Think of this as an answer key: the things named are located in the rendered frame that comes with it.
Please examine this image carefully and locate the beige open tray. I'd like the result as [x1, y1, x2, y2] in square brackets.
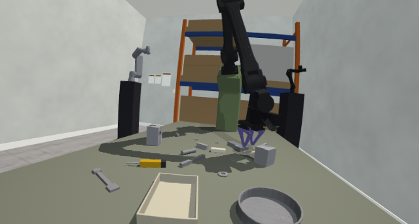
[136, 173, 198, 224]

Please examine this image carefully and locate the yellow-handled screwdriver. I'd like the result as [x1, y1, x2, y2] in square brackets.
[127, 159, 166, 168]

